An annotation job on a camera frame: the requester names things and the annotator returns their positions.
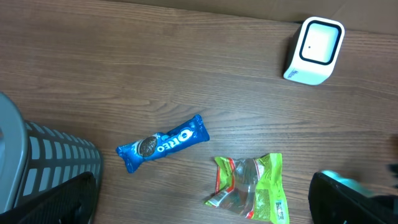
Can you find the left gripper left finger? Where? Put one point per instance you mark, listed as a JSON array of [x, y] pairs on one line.
[[73, 201]]

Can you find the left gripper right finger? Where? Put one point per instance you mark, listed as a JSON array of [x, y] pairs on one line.
[[333, 202]]

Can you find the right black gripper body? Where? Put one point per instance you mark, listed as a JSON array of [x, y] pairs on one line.
[[393, 169]]

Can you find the teal snack packet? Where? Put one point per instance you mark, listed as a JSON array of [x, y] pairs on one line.
[[354, 185]]

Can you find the green snack bag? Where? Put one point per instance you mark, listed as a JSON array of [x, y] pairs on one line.
[[251, 188]]

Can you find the blue oreo packet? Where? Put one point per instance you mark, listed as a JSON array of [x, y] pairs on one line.
[[160, 145]]

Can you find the white barcode scanner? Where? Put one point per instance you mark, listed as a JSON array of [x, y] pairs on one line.
[[314, 51]]

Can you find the grey plastic mesh basket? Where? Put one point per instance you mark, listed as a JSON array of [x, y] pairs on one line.
[[35, 158]]

